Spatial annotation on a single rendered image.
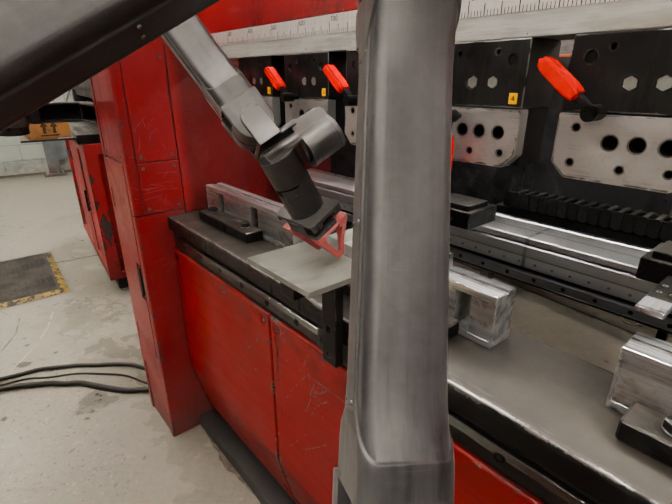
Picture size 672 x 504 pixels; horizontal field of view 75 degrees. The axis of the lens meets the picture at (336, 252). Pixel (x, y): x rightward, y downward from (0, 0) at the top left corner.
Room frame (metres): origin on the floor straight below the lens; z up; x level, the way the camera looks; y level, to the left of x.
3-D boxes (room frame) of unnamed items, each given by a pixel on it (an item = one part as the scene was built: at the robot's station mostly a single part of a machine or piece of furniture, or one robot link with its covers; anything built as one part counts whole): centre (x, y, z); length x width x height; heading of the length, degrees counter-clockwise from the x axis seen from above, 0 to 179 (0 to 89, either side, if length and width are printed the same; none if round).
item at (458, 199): (0.93, -0.23, 1.01); 0.26 x 0.12 x 0.05; 130
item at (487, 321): (0.78, -0.15, 0.92); 0.39 x 0.06 x 0.10; 40
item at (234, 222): (1.24, 0.32, 0.89); 0.30 x 0.05 x 0.03; 40
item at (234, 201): (1.24, 0.24, 0.92); 0.50 x 0.06 x 0.10; 40
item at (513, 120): (0.69, -0.23, 1.26); 0.15 x 0.09 x 0.17; 40
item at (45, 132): (2.51, 1.61, 1.04); 0.30 x 0.26 x 0.12; 35
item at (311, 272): (0.73, 0.00, 1.00); 0.26 x 0.18 x 0.01; 130
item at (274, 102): (1.14, 0.16, 1.26); 0.15 x 0.09 x 0.17; 40
